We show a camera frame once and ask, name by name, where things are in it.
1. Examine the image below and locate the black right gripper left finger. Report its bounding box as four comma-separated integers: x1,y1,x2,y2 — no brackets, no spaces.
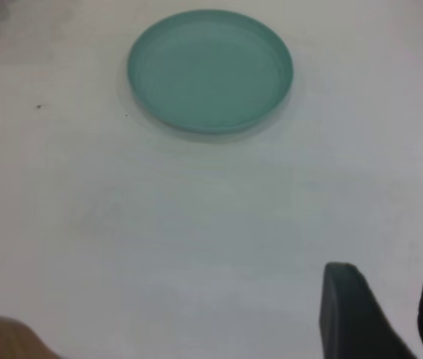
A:
318,261,419,359

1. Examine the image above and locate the green round plate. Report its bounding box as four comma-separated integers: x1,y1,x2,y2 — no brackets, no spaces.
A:
126,8,295,136

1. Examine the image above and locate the blurred tan object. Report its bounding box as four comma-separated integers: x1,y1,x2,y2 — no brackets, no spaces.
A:
0,310,62,359

